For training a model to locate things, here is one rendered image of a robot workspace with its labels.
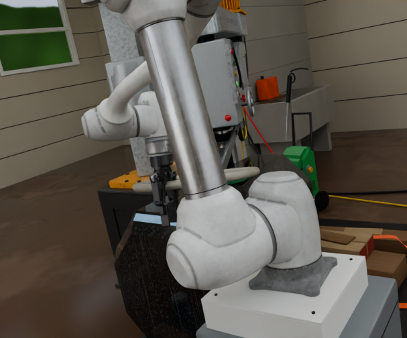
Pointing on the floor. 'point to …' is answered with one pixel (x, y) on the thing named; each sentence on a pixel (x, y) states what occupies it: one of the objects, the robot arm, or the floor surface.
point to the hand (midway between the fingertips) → (168, 214)
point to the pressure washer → (300, 155)
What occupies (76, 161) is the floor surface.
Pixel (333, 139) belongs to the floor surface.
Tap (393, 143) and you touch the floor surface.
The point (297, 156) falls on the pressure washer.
